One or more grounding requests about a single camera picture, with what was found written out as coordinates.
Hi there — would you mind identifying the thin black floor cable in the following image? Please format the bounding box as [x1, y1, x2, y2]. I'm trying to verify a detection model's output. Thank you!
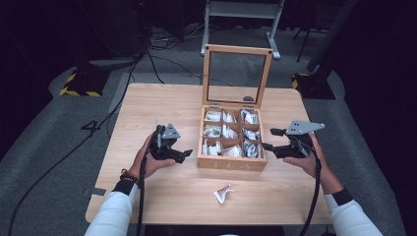
[146, 48, 232, 88]

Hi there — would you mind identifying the wooden tea box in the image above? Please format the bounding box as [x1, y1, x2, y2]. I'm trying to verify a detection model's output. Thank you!
[197, 43, 274, 172]

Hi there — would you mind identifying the white metal table frame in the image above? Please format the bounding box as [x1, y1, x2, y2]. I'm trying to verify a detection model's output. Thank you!
[200, 0, 285, 61]

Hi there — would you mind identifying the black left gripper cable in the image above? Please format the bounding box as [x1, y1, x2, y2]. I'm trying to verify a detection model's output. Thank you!
[135, 126, 165, 236]

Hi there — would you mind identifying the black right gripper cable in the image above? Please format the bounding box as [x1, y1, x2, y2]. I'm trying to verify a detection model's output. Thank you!
[298, 136, 323, 236]

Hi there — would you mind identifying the long black floor cable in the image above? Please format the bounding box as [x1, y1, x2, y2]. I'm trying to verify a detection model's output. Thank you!
[7, 53, 144, 236]

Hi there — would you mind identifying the dark slanted stand post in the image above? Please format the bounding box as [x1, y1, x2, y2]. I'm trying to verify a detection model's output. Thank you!
[304, 0, 359, 74]

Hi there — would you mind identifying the grey tape strip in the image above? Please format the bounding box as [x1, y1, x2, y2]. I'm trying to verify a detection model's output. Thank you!
[83, 187, 107, 198]

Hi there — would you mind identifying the single white tea bag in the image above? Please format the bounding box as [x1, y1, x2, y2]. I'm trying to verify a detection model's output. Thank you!
[213, 184, 235, 206]

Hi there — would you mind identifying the bundle of floor cables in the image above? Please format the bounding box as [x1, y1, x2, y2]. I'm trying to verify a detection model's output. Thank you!
[147, 22, 205, 51]

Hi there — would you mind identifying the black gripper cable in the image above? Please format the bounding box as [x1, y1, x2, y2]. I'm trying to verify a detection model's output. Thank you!
[298, 136, 323, 236]
[135, 126, 165, 236]

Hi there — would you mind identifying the person's right hand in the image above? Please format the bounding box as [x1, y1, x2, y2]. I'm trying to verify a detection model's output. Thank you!
[283, 132, 332, 183]

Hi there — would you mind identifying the person's left hand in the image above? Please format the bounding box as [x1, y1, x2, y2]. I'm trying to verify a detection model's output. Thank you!
[129, 135, 177, 180]

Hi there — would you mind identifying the thin black stand leg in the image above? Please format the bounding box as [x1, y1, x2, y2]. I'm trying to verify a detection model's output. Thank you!
[296, 29, 313, 64]

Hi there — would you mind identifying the yellow black striped stand base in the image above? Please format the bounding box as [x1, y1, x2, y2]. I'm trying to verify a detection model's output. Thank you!
[291, 72, 336, 100]
[59, 67, 111, 98]

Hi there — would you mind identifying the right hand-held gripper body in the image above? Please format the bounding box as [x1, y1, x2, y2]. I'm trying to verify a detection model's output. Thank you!
[279, 119, 326, 159]

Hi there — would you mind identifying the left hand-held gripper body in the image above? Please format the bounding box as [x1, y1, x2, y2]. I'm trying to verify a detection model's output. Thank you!
[149, 123, 182, 162]

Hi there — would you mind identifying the group of white tea packets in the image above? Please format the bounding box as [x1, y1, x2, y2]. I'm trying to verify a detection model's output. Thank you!
[202, 109, 264, 159]

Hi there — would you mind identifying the dark bead bracelet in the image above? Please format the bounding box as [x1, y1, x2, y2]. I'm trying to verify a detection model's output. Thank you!
[119, 168, 142, 187]

